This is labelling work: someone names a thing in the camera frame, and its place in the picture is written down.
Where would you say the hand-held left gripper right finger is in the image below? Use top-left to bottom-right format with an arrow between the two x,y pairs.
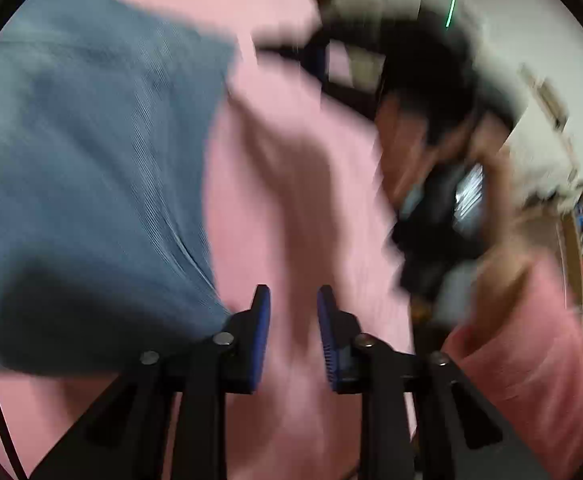
316,284 -> 555,480

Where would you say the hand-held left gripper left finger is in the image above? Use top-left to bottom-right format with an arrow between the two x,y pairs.
28,284 -> 272,480

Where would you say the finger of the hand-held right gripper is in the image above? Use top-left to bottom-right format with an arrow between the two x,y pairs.
254,30 -> 331,80
320,79 -> 381,122

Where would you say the blue denim jacket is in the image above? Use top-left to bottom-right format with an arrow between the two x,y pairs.
0,0 -> 242,377

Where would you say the person's right hand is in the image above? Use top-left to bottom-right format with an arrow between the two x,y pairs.
469,112 -> 539,323

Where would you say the pink blanket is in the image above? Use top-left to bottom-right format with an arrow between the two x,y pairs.
0,0 -> 422,480

